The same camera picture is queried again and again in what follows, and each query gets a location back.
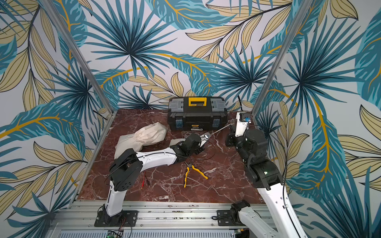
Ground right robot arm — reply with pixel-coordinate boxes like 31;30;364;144
225;128;307;238

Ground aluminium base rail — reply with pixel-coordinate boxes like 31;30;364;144
47;200;303;238

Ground black plastic toolbox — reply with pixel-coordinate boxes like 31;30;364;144
167;97;228;131

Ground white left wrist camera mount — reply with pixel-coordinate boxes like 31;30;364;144
199;132;211;147

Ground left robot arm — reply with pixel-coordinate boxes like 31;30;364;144
94;132;211;227

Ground aluminium corner post left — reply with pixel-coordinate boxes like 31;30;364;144
40;0;114;114

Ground yellow handled pliers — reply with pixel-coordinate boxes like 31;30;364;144
183;160;209;188

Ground aluminium corner post right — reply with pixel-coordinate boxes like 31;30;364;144
251;0;313;117

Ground red test probe lead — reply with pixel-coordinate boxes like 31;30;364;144
141;171;146;189

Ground aluminium corner post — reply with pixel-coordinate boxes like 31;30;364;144
40;0;114;114
251;0;313;117

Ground yellow toolbox handle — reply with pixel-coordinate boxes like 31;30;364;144
188;97;207;107

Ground cream cloth drawstring bag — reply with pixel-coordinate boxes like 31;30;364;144
170;124;232;146

